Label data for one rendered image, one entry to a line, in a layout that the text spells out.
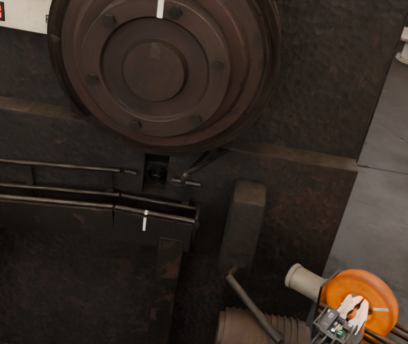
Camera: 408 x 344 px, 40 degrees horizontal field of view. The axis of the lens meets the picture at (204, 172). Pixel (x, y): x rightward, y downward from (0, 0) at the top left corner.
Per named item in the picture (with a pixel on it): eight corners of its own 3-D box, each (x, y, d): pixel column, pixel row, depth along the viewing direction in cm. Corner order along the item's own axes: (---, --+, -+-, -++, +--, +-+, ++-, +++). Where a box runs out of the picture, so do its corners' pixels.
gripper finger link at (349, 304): (368, 285, 116) (343, 317, 112) (364, 299, 121) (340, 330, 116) (355, 277, 118) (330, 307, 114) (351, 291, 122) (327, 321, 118)
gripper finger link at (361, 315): (382, 293, 115) (357, 325, 110) (377, 308, 119) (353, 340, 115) (368, 285, 116) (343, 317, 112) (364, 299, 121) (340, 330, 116)
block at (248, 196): (220, 248, 151) (235, 175, 138) (250, 253, 151) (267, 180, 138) (216, 276, 142) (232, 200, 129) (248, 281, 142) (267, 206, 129)
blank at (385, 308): (344, 330, 128) (337, 337, 126) (324, 267, 126) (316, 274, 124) (409, 335, 117) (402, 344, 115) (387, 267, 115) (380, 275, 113)
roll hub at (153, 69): (86, 112, 117) (89, -23, 102) (218, 136, 117) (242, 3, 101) (78, 125, 113) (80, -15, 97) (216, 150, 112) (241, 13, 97)
